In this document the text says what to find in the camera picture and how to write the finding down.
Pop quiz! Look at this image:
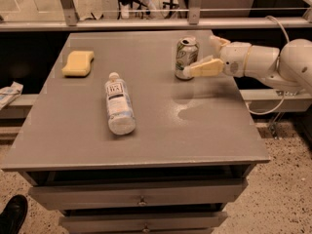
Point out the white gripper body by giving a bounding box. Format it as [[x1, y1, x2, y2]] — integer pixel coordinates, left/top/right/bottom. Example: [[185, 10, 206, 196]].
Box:
[[219, 42, 252, 77]]

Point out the black shoe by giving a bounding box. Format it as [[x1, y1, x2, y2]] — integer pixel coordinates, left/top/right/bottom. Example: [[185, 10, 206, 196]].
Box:
[[0, 195, 28, 234]]

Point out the grey drawer cabinet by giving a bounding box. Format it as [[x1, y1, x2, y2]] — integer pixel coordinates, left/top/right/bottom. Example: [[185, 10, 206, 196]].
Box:
[[3, 31, 269, 234]]

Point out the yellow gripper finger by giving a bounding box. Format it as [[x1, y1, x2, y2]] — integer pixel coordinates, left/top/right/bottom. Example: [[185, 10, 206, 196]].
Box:
[[209, 35, 230, 54], [183, 56, 224, 77]]

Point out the yellow sponge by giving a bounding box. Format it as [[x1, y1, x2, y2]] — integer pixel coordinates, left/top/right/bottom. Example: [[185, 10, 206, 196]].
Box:
[[61, 51, 94, 77]]

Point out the green white 7up can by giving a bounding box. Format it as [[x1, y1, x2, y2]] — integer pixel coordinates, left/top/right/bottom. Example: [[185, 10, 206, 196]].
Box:
[[175, 36, 199, 80]]

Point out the clear plastic tea bottle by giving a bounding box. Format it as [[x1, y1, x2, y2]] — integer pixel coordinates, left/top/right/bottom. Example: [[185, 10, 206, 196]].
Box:
[[104, 72, 136, 136]]

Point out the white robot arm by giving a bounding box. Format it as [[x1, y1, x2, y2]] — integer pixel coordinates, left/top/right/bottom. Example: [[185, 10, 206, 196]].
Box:
[[183, 36, 312, 94]]

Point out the grey metal railing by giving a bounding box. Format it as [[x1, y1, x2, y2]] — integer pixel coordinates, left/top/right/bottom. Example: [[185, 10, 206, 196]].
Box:
[[0, 0, 312, 32]]

